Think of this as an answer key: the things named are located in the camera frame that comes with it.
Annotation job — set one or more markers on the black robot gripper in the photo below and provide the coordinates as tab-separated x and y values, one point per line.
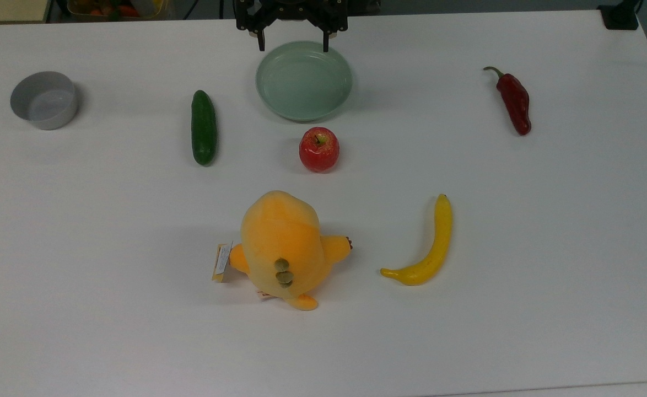
293	8

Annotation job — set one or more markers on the red apple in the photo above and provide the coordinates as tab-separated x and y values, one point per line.
319	150

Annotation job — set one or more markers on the small grey bowl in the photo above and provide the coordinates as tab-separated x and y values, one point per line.
44	102

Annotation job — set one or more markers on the pale green plate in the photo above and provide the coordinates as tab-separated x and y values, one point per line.
303	82

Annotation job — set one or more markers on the green cucumber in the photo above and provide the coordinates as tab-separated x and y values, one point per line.
204	128

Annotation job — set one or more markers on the clear box of toy vegetables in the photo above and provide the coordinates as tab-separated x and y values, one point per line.
117	8

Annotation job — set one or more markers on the orange plush dinosaur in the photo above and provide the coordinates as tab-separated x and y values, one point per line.
282	242

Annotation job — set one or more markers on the red chili pepper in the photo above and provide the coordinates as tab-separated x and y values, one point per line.
515	102

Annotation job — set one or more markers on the yellow banana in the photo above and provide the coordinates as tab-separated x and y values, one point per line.
436	248

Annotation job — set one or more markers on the beige board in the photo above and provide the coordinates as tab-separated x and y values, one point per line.
6	10

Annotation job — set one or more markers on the black table clamp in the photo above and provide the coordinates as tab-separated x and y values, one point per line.
620	16

